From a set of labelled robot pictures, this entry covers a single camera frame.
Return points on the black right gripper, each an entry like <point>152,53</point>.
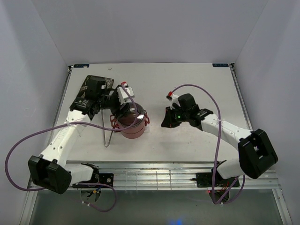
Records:
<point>168,122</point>

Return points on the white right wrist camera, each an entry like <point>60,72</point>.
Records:
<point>173,98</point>

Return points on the black patterned square plate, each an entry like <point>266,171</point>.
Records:
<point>94,87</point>

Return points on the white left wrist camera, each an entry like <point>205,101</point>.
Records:
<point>125,93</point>

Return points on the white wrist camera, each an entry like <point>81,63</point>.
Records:
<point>173,98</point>
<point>125,93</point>

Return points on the grey lid with handle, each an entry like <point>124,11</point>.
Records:
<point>126,115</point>

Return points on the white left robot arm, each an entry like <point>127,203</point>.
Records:
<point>50,169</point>

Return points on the pink steel-lined bowl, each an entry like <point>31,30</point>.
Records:
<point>131,126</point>
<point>132,133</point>

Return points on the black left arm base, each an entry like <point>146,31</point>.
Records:
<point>104,178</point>

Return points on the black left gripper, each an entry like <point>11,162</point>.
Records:
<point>117,110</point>

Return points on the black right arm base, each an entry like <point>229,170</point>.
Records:
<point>204,180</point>

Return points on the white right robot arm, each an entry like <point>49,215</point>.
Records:
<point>255,152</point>

